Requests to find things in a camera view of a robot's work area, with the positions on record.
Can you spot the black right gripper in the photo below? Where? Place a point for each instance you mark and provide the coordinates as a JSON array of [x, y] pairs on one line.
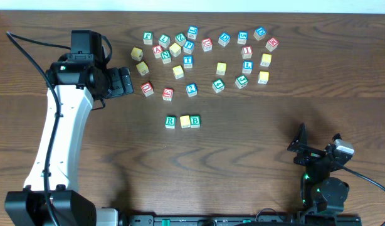
[[311, 154]]

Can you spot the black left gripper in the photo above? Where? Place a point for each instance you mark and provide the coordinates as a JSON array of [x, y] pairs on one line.
[[118, 82]]

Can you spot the green R block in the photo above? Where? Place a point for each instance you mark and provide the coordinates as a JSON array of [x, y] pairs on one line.
[[170, 122]]

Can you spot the yellow O block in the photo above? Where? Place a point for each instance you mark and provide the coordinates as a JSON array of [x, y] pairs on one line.
[[185, 121], [221, 68]]

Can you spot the green B block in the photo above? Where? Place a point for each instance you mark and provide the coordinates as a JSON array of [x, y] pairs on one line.
[[195, 121]]

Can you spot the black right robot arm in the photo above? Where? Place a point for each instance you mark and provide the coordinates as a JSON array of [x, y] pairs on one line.
[[321, 194]]

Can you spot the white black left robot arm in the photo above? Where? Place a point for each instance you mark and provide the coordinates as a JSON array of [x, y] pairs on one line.
[[50, 192]]

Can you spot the yellow 8 block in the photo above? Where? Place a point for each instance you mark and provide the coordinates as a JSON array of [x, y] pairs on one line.
[[142, 68]]

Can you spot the red U block lower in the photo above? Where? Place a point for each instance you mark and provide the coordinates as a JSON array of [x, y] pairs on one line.
[[147, 89]]

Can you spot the red u block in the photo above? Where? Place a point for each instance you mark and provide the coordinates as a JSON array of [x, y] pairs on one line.
[[207, 44], [147, 89]]

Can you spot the yellow block far left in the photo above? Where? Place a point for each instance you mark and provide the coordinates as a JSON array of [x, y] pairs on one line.
[[137, 54]]

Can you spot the red A block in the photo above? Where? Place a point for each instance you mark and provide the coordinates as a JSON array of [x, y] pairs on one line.
[[157, 50]]

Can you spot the red E block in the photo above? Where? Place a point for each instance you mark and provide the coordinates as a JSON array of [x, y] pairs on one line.
[[167, 94]]

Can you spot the green block top left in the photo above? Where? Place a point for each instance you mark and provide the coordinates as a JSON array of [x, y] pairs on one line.
[[148, 38]]

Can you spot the green N block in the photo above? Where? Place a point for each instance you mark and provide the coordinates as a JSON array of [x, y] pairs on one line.
[[166, 57]]

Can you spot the yellow C block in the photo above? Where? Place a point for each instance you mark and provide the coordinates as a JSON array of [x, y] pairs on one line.
[[178, 72]]

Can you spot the yellow S block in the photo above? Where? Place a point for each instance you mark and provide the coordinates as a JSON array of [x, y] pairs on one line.
[[175, 50]]

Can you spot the blue T block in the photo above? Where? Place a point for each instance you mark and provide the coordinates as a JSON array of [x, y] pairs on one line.
[[188, 61]]

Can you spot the blue 2 block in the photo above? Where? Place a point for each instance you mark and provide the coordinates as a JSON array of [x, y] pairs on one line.
[[191, 89]]

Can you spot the yellow G block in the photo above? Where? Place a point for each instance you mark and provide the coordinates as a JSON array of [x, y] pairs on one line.
[[263, 77]]

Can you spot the green Z block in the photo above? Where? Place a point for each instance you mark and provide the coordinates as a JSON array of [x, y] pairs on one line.
[[180, 39]]

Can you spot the blue P block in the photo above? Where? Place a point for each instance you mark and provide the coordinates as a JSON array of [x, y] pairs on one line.
[[188, 47]]

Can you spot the green J block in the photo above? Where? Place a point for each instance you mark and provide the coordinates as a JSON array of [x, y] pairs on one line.
[[241, 81]]

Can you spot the yellow K block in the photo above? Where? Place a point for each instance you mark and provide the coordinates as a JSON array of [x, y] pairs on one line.
[[266, 60]]

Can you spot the blue 1 block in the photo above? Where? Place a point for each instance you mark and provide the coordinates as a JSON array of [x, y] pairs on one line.
[[192, 32]]

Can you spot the blue L block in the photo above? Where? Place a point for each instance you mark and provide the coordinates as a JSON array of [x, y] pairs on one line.
[[247, 67]]

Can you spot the red U block upper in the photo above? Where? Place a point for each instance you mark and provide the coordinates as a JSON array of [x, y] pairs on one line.
[[207, 44]]

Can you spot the green 4 block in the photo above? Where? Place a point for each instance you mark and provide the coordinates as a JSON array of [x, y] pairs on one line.
[[218, 85]]

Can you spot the red W block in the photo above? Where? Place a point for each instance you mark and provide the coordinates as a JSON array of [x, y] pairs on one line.
[[271, 44]]

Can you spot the red I block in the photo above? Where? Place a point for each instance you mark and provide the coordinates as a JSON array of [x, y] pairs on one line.
[[246, 52]]

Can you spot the blue D block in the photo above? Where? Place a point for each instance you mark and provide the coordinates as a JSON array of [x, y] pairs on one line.
[[224, 39]]

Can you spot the blue block top right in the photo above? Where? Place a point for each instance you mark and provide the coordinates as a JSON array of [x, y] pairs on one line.
[[259, 33]]

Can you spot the blue 5 block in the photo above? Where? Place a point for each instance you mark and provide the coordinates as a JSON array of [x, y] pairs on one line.
[[242, 37]]

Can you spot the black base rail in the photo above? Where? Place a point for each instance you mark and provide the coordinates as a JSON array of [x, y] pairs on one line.
[[149, 220]]

